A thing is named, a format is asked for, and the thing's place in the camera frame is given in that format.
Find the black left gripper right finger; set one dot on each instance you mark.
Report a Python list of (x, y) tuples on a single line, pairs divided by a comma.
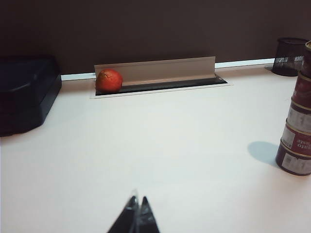
[(147, 218)]

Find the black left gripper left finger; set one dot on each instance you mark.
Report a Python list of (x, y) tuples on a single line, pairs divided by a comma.
[(126, 218)]

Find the bottom tomato paste can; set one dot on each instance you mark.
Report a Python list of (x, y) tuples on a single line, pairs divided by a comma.
[(292, 161)]

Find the orange fruit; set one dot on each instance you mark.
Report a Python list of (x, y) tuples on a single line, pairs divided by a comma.
[(108, 80)]

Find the black box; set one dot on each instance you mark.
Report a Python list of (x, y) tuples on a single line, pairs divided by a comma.
[(26, 97)]

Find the brown desk partition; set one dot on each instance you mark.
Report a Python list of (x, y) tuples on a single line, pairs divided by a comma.
[(155, 29)]

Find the black mesh pen holder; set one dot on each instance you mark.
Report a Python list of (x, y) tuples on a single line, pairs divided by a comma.
[(288, 58)]

